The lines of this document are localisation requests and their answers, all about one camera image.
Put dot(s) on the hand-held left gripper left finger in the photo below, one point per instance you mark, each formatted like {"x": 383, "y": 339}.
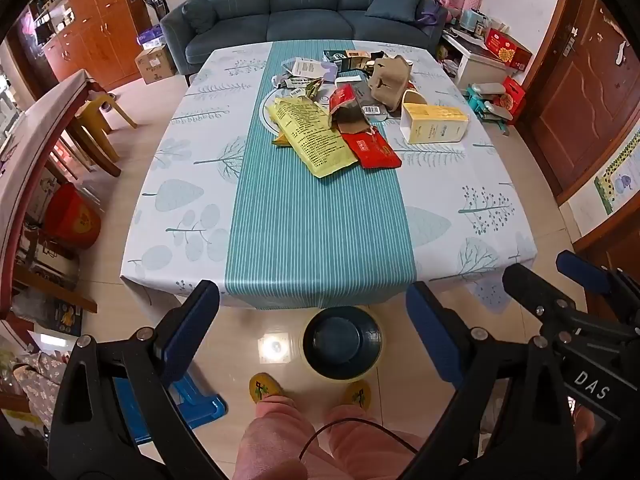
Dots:
{"x": 180, "y": 350}

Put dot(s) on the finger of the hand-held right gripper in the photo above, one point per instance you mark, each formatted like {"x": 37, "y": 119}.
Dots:
{"x": 582, "y": 265}
{"x": 530, "y": 287}

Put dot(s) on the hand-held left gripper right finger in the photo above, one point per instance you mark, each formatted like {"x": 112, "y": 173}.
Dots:
{"x": 430, "y": 330}

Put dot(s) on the dark blue waste bin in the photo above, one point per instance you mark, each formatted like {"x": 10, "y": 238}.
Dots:
{"x": 342, "y": 342}

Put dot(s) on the mustard yellow plastic package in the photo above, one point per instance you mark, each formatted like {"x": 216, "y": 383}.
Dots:
{"x": 280, "y": 142}

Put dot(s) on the blue plastic stool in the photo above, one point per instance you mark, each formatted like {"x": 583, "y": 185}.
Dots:
{"x": 200, "y": 405}

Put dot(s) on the yellow slipper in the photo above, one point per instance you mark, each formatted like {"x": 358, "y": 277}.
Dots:
{"x": 262, "y": 387}
{"x": 357, "y": 394}

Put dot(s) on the leaf print tablecloth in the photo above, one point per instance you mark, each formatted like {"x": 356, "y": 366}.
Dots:
{"x": 320, "y": 240}

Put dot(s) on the floral cloth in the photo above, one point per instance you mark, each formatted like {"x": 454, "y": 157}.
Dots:
{"x": 35, "y": 380}

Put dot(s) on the red bucket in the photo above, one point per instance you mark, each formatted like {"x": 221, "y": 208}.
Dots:
{"x": 72, "y": 215}

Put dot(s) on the small red box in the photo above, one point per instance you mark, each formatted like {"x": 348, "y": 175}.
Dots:
{"x": 514, "y": 94}

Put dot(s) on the yellow white carton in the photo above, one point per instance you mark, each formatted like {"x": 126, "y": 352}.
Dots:
{"x": 435, "y": 125}

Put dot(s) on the teal toy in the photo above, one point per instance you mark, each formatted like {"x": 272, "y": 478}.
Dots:
{"x": 482, "y": 105}

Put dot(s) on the red snack packet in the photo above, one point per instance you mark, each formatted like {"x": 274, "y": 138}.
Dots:
{"x": 372, "y": 150}

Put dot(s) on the yellow printed paper packet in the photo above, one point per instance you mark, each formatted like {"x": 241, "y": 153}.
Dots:
{"x": 312, "y": 140}

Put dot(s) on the barcode packet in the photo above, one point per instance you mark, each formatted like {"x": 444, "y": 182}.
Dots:
{"x": 372, "y": 109}

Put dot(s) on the white low cabinet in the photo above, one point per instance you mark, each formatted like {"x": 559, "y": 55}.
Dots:
{"x": 475, "y": 62}

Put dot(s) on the large red gift box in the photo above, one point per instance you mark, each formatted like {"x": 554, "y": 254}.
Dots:
{"x": 505, "y": 47}

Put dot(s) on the red brown snack bag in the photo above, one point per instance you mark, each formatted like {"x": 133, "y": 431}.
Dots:
{"x": 345, "y": 102}

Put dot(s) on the brown paper bag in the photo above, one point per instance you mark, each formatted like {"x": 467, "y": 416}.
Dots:
{"x": 390, "y": 80}

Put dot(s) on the round leaf print placemat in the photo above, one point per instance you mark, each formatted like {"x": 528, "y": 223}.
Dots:
{"x": 267, "y": 115}

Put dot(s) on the wooden side table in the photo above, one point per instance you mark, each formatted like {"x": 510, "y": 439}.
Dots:
{"x": 35, "y": 145}

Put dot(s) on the yellow plastic stool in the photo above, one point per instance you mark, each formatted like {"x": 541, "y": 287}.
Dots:
{"x": 95, "y": 110}

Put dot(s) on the white flat box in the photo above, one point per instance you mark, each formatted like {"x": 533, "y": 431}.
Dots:
{"x": 350, "y": 80}

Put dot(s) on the pale blue appliance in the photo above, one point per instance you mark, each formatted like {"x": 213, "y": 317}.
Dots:
{"x": 472, "y": 20}

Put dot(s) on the green white crumpled wrapper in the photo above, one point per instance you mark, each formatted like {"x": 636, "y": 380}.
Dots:
{"x": 312, "y": 87}

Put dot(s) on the brown small box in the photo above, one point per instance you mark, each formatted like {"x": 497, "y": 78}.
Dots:
{"x": 357, "y": 56}

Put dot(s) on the cardboard box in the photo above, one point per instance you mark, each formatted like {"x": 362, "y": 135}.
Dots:
{"x": 155, "y": 65}

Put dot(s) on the silver crumpled wrapper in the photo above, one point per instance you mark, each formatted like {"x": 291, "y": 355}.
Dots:
{"x": 285, "y": 81}

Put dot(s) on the white purple box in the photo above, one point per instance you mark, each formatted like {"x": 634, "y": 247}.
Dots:
{"x": 310, "y": 67}

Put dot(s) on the purple bag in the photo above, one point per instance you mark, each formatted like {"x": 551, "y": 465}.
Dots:
{"x": 427, "y": 10}

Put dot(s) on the dark teal cushion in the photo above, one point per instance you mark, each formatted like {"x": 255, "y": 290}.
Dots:
{"x": 395, "y": 7}
{"x": 200, "y": 12}

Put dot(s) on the purple pack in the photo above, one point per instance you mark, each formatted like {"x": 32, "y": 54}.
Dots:
{"x": 150, "y": 37}

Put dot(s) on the dark teal sofa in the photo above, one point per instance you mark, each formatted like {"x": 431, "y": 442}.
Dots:
{"x": 305, "y": 25}

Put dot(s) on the wooden cabinet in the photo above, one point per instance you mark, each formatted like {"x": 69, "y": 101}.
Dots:
{"x": 100, "y": 25}

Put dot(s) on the wall poster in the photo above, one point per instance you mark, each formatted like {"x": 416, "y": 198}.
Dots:
{"x": 617, "y": 180}

